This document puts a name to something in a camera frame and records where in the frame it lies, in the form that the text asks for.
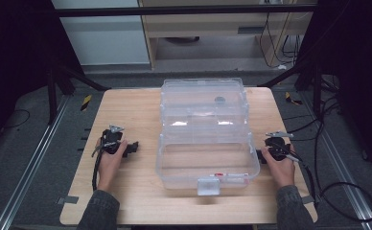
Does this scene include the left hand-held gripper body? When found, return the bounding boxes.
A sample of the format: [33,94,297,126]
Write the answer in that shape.
[92,124,126,157]

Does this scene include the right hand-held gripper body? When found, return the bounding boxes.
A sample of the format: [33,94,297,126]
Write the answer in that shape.
[264,129,303,163]

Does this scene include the person's right hand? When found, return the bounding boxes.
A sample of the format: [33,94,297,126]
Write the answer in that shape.
[260,144,297,190]

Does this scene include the person's left hand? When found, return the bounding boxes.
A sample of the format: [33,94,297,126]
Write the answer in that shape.
[95,137,129,194]

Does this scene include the yellow black tape strip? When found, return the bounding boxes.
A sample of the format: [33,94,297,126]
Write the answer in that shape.
[284,91,304,106]
[80,94,93,112]

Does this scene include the clear plastic storage box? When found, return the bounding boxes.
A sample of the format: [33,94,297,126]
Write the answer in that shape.
[154,77,262,197]

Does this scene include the black metal stand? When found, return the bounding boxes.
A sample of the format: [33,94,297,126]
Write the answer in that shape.
[256,58,339,120]
[45,62,112,127]

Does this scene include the white cabinet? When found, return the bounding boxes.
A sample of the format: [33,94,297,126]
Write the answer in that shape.
[51,0,151,67]

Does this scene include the black curtain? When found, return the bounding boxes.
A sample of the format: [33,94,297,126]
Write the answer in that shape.
[295,0,372,180]
[0,0,86,154]

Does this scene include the light wooden desk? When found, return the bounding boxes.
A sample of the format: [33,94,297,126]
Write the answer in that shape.
[137,0,318,71]

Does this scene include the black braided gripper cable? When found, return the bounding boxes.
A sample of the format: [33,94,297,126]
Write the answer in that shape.
[91,145,106,193]

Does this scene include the black floor cables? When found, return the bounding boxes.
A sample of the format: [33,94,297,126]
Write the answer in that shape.
[282,94,348,161]

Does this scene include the black looped gripper cable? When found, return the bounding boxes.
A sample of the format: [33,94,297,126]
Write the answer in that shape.
[289,154,372,224]

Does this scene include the aluminium floor rail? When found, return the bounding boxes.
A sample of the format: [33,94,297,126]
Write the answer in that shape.
[0,95,71,230]
[300,94,372,230]

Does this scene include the thin black floor cable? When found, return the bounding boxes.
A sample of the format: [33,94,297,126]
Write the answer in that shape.
[0,108,32,130]

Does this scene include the black cables under desk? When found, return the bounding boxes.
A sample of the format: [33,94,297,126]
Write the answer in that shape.
[258,11,305,70]

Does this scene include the black horizontal frame bar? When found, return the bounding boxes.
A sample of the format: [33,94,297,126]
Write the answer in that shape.
[53,3,318,18]

